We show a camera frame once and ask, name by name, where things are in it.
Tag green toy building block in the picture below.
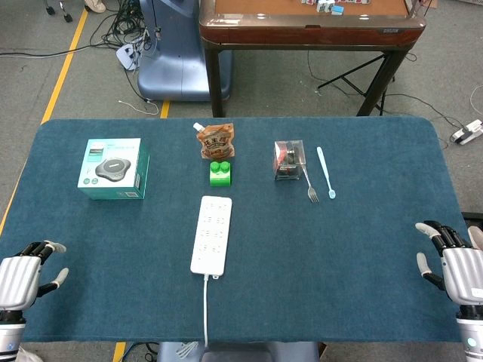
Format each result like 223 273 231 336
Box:
209 161 234 188

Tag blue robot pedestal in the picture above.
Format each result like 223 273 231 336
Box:
137 0 233 102

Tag clear plastic coffee box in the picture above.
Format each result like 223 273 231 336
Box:
273 140 306 181

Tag light blue toothbrush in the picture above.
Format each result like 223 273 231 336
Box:
315 146 337 200

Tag thin white floor cable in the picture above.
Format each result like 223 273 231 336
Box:
118 99 160 116

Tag peanut butter spout pouch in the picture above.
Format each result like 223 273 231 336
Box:
192 121 235 162

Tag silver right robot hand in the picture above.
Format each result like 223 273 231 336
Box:
414 220 483 306

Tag blue table cloth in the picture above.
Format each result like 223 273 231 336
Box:
0 115 472 344

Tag black hanging pendant cable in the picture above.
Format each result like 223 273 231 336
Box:
149 0 162 41

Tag metal fork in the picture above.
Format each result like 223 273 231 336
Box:
300 164 320 204

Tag grey robot torso base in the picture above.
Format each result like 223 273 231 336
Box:
156 341 321 362

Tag teal speaker product box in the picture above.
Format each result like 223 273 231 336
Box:
77 137 151 201

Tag long black floor cable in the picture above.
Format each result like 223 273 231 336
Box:
0 41 114 60
306 51 463 150

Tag black cable bundle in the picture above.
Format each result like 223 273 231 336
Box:
100 0 159 50

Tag white floor power strip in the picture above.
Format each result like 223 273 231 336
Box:
115 35 146 72
451 118 483 146

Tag brown mahjong table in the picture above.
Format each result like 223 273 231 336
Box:
198 0 427 118

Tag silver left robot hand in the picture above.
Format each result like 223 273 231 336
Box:
0 240 70 312

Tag black swivel stool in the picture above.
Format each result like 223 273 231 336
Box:
43 0 73 23

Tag white power strip cable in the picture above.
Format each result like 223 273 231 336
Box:
202 274 211 347

